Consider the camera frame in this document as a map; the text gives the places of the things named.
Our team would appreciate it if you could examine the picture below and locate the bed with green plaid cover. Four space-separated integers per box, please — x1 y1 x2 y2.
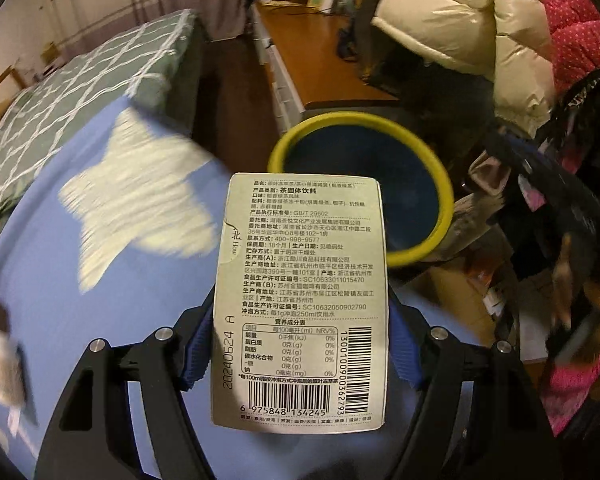
0 9 207 217

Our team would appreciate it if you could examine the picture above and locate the blue star tablecloth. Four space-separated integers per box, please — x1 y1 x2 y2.
0 95 481 480

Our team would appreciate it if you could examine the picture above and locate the wooden desk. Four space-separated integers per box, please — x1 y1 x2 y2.
250 2 398 133

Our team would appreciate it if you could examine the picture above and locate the pink dotted sleeve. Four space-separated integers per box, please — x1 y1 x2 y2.
543 0 600 98

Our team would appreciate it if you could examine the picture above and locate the grey tea box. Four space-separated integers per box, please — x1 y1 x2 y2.
211 174 389 434

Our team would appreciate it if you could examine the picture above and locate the small white pill bottle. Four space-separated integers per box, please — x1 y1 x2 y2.
0 330 26 408

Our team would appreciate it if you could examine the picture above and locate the yellow rim trash bin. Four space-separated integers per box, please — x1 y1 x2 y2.
268 110 454 269

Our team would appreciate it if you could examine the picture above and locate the cream puffer jacket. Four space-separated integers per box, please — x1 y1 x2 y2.
372 0 556 136

